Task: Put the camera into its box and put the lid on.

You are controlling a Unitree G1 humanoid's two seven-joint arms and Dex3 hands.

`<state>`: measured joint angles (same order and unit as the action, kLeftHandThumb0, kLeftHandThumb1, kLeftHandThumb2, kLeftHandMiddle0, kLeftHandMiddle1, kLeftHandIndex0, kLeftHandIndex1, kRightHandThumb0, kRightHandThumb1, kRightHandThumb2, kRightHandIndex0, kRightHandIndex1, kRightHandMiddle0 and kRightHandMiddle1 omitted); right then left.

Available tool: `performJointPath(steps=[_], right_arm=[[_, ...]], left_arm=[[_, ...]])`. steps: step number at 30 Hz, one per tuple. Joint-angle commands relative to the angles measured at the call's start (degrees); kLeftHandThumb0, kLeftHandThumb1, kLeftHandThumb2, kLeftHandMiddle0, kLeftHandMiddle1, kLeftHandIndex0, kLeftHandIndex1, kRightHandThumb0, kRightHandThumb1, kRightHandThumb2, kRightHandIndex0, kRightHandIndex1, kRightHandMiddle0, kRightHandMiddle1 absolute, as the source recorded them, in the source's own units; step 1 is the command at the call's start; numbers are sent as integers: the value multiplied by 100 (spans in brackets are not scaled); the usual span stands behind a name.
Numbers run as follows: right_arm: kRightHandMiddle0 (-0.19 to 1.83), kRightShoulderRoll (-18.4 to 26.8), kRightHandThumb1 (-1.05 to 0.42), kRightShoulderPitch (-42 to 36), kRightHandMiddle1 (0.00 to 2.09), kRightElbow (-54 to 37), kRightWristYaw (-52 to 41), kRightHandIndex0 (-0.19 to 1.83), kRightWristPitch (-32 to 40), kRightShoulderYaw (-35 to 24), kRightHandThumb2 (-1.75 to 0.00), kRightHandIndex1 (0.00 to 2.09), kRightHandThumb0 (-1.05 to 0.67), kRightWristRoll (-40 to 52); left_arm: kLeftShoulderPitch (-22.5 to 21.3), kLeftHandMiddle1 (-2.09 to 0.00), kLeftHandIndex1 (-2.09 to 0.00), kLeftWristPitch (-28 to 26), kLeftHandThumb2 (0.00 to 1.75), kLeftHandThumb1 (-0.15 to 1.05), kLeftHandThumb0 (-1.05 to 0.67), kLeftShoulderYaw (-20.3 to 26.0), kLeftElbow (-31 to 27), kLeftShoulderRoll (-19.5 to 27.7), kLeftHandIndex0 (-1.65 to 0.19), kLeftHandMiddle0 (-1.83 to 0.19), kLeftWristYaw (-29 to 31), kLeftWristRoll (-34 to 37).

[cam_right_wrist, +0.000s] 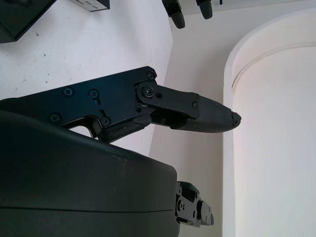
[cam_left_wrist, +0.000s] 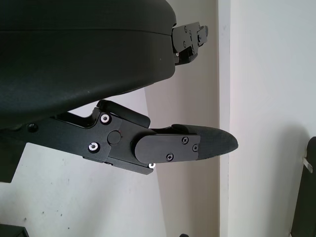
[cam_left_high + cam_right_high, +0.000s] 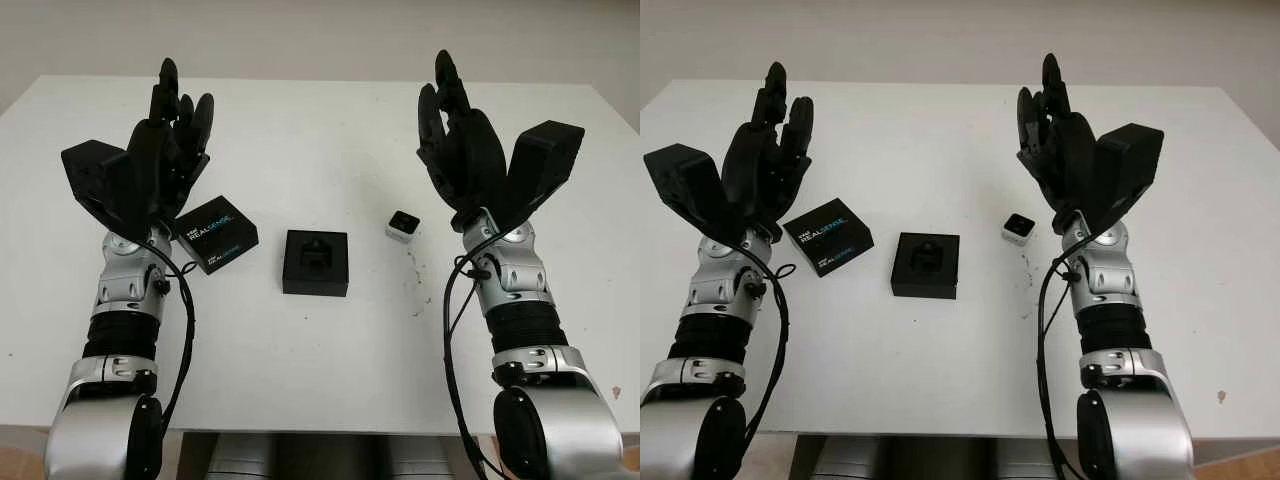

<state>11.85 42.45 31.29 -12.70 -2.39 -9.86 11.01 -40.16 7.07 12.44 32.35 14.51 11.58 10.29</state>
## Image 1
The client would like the black RealSense box lid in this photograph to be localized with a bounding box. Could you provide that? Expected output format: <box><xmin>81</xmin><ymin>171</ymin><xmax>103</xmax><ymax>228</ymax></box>
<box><xmin>68</xmin><ymin>0</ymin><xmax>111</xmax><ymax>12</ymax></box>

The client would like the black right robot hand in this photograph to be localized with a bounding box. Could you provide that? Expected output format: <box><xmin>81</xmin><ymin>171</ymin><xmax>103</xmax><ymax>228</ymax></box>
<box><xmin>0</xmin><ymin>65</ymin><xmax>242</xmax><ymax>237</ymax></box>

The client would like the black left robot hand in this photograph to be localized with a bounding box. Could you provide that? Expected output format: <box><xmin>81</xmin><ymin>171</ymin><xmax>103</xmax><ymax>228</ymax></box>
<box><xmin>161</xmin><ymin>0</ymin><xmax>213</xmax><ymax>29</ymax></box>

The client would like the black camera box base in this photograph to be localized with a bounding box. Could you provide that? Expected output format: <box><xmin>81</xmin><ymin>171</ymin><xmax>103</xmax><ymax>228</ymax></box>
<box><xmin>0</xmin><ymin>0</ymin><xmax>58</xmax><ymax>44</ymax></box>

